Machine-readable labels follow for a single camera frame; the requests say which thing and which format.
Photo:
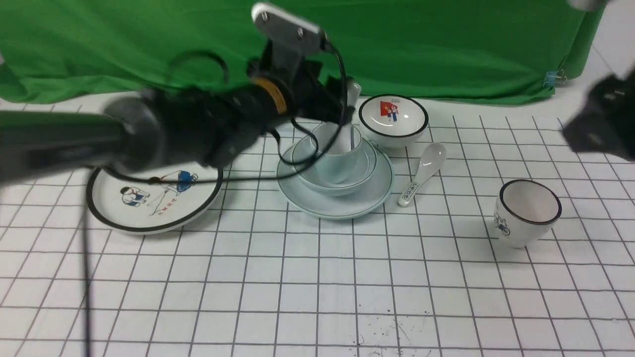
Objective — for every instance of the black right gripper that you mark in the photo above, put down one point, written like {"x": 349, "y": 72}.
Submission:
{"x": 606, "y": 122}

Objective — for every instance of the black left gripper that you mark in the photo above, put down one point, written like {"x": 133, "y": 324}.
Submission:
{"x": 305, "y": 96}

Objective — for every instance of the plain white ceramic spoon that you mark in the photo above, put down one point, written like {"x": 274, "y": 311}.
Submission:
{"x": 353, "y": 92}

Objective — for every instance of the pale green cup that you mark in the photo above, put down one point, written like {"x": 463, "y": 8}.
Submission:
{"x": 335, "y": 158}

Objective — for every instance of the pale green bowl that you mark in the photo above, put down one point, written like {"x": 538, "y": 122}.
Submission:
{"x": 360, "y": 173}

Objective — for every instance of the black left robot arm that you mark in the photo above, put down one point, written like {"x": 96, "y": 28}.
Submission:
{"x": 159, "y": 129}

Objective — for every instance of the black-rimmed illustrated bowl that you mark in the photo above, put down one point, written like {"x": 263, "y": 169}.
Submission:
{"x": 392, "y": 121}

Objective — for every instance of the blue binder clip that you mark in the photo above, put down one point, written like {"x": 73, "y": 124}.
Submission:
{"x": 554, "y": 79}

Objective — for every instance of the pale green plate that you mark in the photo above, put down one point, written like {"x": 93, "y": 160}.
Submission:
{"x": 368, "y": 197}

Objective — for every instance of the black-rimmed illustrated cup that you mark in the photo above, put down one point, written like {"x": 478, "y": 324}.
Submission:
{"x": 525, "y": 211}

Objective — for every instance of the white spoon with label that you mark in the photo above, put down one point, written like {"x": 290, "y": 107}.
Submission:
{"x": 431, "y": 162}

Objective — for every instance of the green backdrop cloth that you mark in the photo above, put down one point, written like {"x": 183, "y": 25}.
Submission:
{"x": 479, "y": 51}

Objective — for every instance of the black-rimmed illustrated plate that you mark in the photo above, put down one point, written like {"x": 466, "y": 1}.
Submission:
{"x": 185, "y": 192}

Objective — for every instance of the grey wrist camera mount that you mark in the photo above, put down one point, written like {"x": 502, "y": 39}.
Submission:
{"x": 290, "y": 38}

